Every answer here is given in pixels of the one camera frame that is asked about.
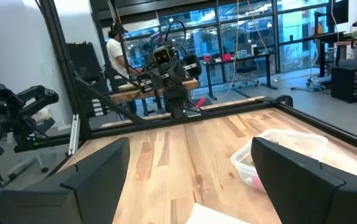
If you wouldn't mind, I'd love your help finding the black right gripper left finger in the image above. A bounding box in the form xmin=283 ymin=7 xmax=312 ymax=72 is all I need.
xmin=0 ymin=136 xmax=131 ymax=224

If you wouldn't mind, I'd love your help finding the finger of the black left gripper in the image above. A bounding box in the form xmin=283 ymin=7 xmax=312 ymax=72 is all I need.
xmin=168 ymin=65 xmax=186 ymax=91
xmin=152 ymin=67 xmax=169 ymax=93

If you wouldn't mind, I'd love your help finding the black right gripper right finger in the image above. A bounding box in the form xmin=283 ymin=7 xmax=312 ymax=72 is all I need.
xmin=250 ymin=136 xmax=357 ymax=224

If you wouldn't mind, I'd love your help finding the pink red toy fruit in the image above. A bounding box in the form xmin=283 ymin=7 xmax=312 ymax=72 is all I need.
xmin=245 ymin=174 xmax=264 ymax=190

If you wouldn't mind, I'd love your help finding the clear plastic tupperware container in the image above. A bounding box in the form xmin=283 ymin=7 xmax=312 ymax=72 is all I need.
xmin=230 ymin=128 xmax=330 ymax=193

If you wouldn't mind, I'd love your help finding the wooden background table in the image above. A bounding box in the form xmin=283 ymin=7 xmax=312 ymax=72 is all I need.
xmin=109 ymin=78 xmax=200 ymax=116

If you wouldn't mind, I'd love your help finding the person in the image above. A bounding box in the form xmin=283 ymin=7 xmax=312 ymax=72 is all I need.
xmin=105 ymin=23 xmax=141 ymax=105

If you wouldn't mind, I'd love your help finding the black office chair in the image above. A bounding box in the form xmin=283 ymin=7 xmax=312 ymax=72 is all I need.
xmin=231 ymin=64 xmax=260 ymax=90

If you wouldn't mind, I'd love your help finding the silver aluminium extrusion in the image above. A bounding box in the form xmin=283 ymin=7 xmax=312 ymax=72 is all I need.
xmin=67 ymin=113 xmax=81 ymax=156

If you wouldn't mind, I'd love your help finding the black background desk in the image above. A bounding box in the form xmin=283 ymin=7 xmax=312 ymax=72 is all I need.
xmin=201 ymin=52 xmax=278 ymax=100

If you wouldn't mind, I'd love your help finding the grey office chair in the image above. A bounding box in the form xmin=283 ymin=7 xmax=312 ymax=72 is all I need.
xmin=8 ymin=107 xmax=57 ymax=182

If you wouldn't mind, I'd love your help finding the white folded cloth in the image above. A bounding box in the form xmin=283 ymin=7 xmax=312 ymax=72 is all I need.
xmin=185 ymin=202 xmax=251 ymax=224

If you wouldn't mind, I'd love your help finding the black computer tower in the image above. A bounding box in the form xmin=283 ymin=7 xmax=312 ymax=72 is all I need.
xmin=330 ymin=65 xmax=357 ymax=104

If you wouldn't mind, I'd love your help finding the black standing desk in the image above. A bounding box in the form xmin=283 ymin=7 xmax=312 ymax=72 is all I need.
xmin=302 ymin=30 xmax=353 ymax=78

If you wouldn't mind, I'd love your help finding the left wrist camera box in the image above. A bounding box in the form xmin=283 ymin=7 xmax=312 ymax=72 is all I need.
xmin=152 ymin=47 xmax=171 ymax=67

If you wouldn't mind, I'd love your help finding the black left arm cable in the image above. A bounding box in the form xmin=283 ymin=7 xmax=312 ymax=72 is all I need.
xmin=164 ymin=19 xmax=188 ymax=43

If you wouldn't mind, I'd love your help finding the black aluminium table frame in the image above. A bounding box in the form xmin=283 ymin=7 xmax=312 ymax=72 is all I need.
xmin=36 ymin=0 xmax=357 ymax=156

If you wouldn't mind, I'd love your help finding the black corner cable guide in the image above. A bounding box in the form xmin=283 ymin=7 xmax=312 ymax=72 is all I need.
xmin=272 ymin=94 xmax=294 ymax=108

